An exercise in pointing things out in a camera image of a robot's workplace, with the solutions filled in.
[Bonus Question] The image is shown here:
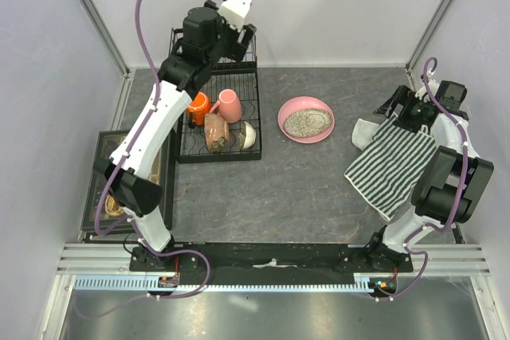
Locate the pink plate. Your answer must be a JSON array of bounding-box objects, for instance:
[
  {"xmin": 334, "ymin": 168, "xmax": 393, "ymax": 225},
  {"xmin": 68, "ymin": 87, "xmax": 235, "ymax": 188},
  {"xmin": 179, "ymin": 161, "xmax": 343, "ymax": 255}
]
[{"xmin": 277, "ymin": 96, "xmax": 335, "ymax": 144}]

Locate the speckled beige plate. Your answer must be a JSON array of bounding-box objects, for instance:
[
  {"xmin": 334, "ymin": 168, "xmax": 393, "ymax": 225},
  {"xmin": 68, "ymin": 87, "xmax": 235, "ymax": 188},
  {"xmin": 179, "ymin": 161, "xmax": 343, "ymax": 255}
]
[{"xmin": 284, "ymin": 108, "xmax": 332, "ymax": 139}]

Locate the beige patterned cup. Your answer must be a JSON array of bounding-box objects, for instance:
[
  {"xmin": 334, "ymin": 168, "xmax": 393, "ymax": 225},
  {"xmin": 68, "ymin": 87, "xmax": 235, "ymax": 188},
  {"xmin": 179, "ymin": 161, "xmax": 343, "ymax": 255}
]
[{"xmin": 204, "ymin": 113, "xmax": 230, "ymax": 153}]

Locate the white patterned bowl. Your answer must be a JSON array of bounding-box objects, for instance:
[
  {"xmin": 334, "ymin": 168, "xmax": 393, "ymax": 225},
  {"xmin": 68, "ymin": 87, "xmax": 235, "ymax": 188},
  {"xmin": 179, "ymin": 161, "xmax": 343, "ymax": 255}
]
[{"xmin": 239, "ymin": 121, "xmax": 257, "ymax": 150}]

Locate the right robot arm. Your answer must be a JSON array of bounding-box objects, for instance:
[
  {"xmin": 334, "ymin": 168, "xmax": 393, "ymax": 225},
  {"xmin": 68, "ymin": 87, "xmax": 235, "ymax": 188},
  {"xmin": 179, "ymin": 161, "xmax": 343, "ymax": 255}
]
[{"xmin": 364, "ymin": 80, "xmax": 494, "ymax": 272}]

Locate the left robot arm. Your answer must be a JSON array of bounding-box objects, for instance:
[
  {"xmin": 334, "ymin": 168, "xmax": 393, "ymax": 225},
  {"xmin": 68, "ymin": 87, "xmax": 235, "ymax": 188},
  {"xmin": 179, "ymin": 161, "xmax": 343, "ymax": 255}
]
[{"xmin": 95, "ymin": 0, "xmax": 256, "ymax": 271}]

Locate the white folded cloth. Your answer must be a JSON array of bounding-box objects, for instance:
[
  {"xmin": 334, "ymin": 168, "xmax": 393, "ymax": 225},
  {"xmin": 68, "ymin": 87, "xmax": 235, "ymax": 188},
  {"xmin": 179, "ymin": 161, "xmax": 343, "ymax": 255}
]
[{"xmin": 351, "ymin": 119, "xmax": 379, "ymax": 150}]

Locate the pink mug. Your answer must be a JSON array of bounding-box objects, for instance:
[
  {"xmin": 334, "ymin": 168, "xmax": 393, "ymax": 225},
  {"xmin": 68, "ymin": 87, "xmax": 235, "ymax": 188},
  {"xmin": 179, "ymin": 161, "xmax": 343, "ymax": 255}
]
[{"xmin": 210, "ymin": 88, "xmax": 242, "ymax": 124}]

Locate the green striped towel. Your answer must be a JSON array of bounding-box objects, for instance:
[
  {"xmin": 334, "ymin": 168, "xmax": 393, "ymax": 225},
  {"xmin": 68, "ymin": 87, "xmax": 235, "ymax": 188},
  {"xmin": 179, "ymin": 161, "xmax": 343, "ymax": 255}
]
[{"xmin": 344, "ymin": 115, "xmax": 437, "ymax": 221}]

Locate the orange mug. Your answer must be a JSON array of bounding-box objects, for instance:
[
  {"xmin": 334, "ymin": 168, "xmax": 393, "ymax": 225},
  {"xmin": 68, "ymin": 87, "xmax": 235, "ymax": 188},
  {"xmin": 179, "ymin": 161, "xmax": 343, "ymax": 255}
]
[{"xmin": 186, "ymin": 92, "xmax": 211, "ymax": 129}]

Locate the black glass-lid organizer box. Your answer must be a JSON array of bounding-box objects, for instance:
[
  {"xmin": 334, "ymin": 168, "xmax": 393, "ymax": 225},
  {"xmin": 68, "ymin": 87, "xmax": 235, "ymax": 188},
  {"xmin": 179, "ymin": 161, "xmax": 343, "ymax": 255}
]
[{"xmin": 81, "ymin": 129, "xmax": 176, "ymax": 235}]

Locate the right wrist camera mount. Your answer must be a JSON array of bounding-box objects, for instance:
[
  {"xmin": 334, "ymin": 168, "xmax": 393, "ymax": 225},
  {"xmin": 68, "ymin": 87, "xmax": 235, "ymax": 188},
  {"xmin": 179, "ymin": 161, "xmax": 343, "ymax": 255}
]
[{"xmin": 414, "ymin": 72, "xmax": 441, "ymax": 100}]

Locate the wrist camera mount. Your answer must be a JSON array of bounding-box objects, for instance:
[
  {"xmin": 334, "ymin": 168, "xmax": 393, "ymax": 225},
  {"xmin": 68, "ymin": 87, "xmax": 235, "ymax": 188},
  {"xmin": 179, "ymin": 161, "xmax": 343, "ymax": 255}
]
[
  {"xmin": 218, "ymin": 0, "xmax": 253, "ymax": 32},
  {"xmin": 414, "ymin": 72, "xmax": 441, "ymax": 100}
]

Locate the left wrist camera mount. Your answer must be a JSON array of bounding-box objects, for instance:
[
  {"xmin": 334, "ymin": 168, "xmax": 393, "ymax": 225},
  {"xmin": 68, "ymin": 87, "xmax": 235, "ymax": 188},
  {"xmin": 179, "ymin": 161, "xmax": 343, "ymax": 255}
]
[{"xmin": 218, "ymin": 0, "xmax": 253, "ymax": 32}]

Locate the black wire dish rack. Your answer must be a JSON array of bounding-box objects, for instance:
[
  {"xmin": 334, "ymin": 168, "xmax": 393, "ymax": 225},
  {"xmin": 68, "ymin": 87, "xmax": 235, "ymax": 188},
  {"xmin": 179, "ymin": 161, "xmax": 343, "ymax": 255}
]
[{"xmin": 170, "ymin": 23, "xmax": 264, "ymax": 164}]

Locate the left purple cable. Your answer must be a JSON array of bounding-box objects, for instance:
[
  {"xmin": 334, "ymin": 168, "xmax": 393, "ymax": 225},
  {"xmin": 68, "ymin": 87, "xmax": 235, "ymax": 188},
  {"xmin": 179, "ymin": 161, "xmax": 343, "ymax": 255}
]
[{"xmin": 70, "ymin": 0, "xmax": 232, "ymax": 319}]

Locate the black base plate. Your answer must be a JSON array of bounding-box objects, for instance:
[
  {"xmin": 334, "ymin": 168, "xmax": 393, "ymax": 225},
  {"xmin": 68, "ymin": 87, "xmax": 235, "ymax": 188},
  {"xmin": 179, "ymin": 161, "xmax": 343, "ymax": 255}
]
[{"xmin": 129, "ymin": 242, "xmax": 414, "ymax": 284}]

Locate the aluminium frame rail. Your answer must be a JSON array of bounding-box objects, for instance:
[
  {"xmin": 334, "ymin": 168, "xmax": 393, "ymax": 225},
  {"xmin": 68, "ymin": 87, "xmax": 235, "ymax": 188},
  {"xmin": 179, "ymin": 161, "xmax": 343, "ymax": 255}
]
[{"xmin": 57, "ymin": 243, "xmax": 488, "ymax": 276}]

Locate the blue cable duct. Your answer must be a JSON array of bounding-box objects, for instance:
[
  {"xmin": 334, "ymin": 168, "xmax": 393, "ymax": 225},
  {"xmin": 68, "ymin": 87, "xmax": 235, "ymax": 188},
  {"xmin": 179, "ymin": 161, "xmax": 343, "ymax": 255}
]
[{"xmin": 73, "ymin": 275, "xmax": 384, "ymax": 293}]

